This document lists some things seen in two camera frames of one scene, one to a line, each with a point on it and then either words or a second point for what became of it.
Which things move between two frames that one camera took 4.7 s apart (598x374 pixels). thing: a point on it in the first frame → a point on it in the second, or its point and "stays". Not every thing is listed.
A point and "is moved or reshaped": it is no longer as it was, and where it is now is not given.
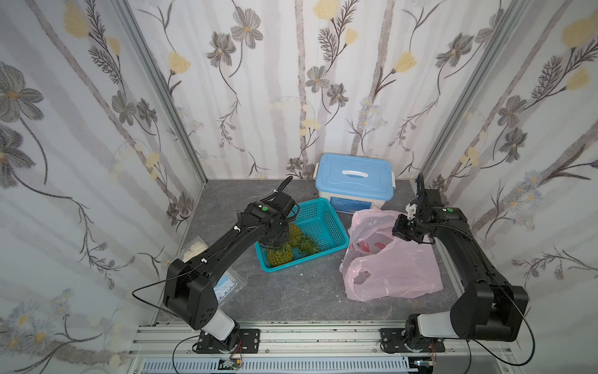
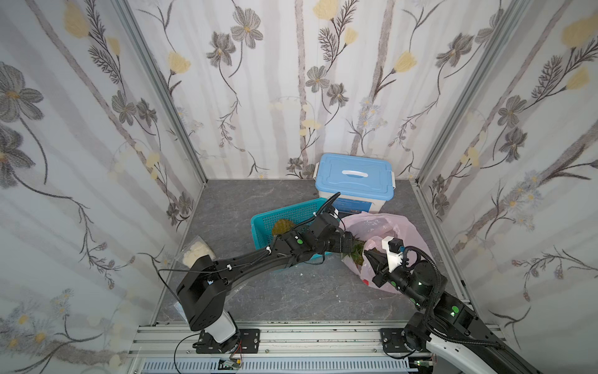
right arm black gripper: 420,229 → 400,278
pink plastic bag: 379,264 is moved or reshaped
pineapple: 283,253 is moved or reshaped
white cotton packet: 195,246 stays
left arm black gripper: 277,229 → 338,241
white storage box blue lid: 353,181 stays
